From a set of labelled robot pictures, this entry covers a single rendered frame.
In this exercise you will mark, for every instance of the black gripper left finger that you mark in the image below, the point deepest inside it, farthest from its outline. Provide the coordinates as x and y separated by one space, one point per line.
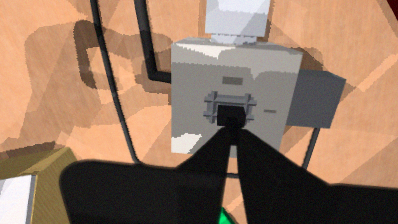
100 191

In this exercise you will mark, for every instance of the green block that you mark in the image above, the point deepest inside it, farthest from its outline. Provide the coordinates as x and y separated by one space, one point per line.
225 218

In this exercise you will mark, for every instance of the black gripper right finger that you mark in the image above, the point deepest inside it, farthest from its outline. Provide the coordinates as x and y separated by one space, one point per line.
277 190

